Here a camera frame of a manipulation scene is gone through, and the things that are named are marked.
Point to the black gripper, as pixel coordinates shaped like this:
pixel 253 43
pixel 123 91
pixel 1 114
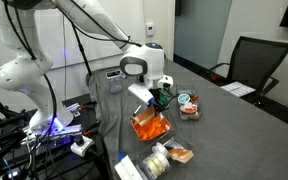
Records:
pixel 158 106

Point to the wooden rubber stamp block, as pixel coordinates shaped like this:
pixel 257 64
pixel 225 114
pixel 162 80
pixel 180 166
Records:
pixel 145 116

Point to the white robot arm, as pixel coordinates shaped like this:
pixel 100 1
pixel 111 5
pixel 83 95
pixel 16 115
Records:
pixel 24 73

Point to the clear compartment box with tins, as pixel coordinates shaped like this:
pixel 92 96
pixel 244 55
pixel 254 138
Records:
pixel 193 100

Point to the small blue object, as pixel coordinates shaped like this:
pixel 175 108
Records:
pixel 121 155

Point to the ice breakers mint tin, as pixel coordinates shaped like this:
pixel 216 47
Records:
pixel 183 98

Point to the orange white round tin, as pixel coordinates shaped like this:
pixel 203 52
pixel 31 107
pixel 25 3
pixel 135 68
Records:
pixel 188 109

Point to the empty clear plastic box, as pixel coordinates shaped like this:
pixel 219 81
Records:
pixel 115 81

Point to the clear box with tape rolls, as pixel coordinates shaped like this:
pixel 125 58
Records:
pixel 154 160

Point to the white papers on chair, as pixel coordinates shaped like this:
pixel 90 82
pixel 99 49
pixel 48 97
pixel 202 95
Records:
pixel 238 89

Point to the white power strip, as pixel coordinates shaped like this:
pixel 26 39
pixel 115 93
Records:
pixel 81 145

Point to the grey table cloth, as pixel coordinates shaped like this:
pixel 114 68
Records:
pixel 232 140

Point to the black office chair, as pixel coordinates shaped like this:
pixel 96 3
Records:
pixel 252 63

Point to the wall thermostat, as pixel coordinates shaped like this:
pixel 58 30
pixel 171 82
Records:
pixel 150 29

